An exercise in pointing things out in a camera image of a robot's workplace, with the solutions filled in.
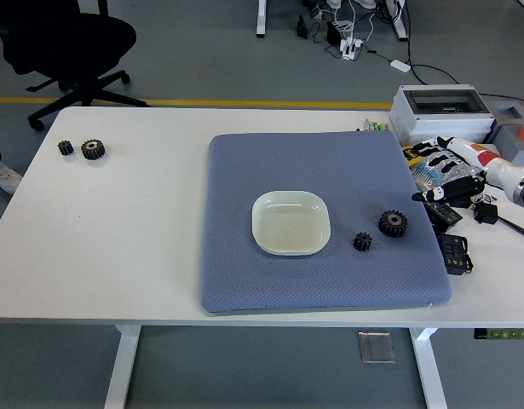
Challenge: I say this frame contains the black table control panel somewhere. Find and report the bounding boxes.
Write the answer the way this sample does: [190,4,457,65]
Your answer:
[474,328,524,341]

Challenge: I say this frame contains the blue-grey quilted mat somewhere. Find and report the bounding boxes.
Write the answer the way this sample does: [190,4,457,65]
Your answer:
[200,130,453,316]

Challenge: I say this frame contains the large black gear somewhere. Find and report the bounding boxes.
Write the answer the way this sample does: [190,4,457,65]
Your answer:
[377,209,409,239]
[80,138,107,162]

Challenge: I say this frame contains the white background desk leg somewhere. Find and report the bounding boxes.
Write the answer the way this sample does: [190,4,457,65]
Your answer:
[384,0,410,43]
[256,0,269,38]

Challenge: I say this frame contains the white power strip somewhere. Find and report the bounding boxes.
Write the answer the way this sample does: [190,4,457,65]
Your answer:
[338,37,365,60]

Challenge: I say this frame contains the metal floor plate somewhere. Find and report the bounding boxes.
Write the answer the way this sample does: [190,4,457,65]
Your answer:
[357,331,396,365]

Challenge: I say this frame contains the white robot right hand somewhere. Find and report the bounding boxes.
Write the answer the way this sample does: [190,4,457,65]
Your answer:
[404,135,524,210]

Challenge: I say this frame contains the person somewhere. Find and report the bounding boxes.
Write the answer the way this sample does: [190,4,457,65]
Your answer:
[0,118,23,195]

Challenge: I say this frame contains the black floor power box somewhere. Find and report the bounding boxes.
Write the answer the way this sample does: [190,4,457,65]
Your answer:
[326,20,343,46]

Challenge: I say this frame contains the grey block housing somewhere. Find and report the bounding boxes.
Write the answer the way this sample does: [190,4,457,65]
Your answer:
[485,100,524,165]

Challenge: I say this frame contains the black digital controller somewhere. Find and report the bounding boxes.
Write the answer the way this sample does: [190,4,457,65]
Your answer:
[423,199,464,227]
[436,233,475,277]

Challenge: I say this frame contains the black floor cable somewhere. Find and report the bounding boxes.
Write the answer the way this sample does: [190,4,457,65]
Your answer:
[404,0,463,86]

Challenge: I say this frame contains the black office chair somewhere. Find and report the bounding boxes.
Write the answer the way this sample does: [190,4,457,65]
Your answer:
[0,0,152,131]

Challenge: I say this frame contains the grey electrical enclosure box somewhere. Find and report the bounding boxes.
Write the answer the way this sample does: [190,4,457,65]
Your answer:
[390,84,496,144]

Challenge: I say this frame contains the black plug adapter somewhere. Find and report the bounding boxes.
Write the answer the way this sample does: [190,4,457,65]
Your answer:
[474,203,499,225]

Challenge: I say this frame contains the white table leg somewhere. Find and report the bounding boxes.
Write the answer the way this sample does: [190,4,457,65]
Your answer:
[103,325,142,409]
[408,326,449,409]

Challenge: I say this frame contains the black thin rod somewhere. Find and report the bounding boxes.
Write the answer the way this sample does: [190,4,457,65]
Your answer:
[498,216,524,240]

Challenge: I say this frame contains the white square dish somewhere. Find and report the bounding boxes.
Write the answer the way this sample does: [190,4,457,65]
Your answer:
[250,190,332,257]

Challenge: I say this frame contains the clear plastic parts bag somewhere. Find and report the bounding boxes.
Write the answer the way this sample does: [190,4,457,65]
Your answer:
[408,147,484,201]

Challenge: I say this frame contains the yellow black packet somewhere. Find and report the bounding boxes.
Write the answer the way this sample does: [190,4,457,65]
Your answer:
[401,145,421,167]

